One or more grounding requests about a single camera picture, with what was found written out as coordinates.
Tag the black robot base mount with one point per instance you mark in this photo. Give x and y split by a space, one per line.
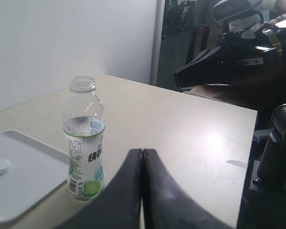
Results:
263 204

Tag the white plastic tray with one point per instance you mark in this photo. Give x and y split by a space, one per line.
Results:
35 170

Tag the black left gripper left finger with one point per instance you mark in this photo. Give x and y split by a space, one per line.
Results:
119 204

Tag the clear plastic drink bottle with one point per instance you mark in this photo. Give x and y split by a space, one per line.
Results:
84 125

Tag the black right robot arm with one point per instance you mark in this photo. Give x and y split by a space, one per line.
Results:
258 91

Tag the background office chairs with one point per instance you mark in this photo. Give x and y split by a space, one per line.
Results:
178 17

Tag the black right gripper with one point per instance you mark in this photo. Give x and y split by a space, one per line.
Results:
233 58

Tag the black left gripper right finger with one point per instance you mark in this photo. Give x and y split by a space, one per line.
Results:
165 204

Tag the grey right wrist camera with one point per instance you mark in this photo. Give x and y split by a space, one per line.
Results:
230 10

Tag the grey wall partition post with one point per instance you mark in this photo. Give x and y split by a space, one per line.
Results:
157 41

